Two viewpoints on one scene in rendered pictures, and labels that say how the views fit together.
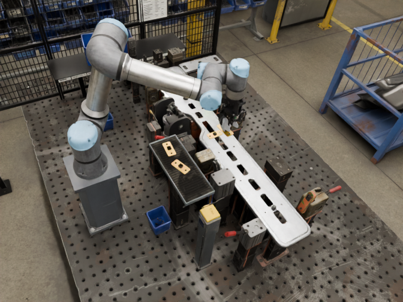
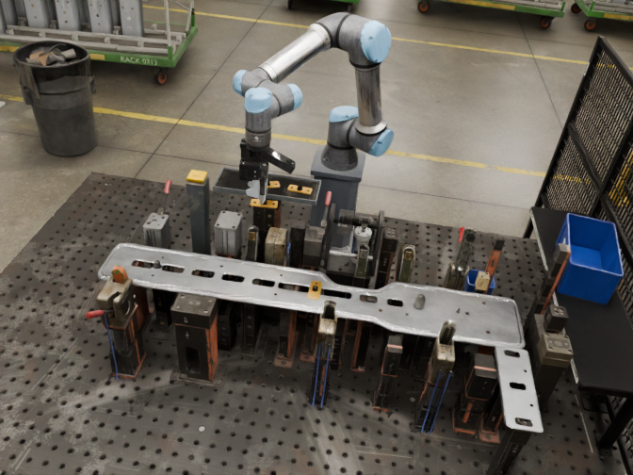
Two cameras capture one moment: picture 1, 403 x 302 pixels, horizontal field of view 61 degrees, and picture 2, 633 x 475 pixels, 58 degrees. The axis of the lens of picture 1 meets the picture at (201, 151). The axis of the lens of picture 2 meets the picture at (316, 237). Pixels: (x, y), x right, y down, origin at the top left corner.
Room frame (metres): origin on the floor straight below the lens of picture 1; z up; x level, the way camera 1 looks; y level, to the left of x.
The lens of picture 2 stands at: (2.18, -1.15, 2.29)
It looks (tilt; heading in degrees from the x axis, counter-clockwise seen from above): 38 degrees down; 128
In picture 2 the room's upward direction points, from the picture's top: 6 degrees clockwise
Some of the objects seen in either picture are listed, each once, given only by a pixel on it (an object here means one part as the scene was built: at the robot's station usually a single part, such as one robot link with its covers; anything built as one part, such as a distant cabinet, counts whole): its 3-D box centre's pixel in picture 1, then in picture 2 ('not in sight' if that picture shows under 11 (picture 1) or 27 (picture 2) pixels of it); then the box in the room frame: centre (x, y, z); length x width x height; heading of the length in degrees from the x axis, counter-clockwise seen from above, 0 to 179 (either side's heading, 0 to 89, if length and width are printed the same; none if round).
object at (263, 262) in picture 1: (279, 241); (134, 295); (0.81, -0.42, 0.84); 0.18 x 0.06 x 0.29; 124
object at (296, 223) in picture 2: (187, 172); (295, 267); (1.13, 0.06, 0.90); 0.05 x 0.05 x 0.40; 34
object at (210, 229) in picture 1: (205, 240); (200, 227); (0.73, -0.06, 0.92); 0.08 x 0.08 x 0.44; 34
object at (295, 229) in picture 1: (217, 136); (308, 291); (1.32, -0.08, 1.00); 1.38 x 0.22 x 0.02; 34
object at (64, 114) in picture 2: not in sight; (61, 101); (-1.70, 0.61, 0.36); 0.54 x 0.50 x 0.73; 123
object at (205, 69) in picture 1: (211, 75); (278, 98); (1.08, -0.01, 1.57); 0.11 x 0.11 x 0.08; 1
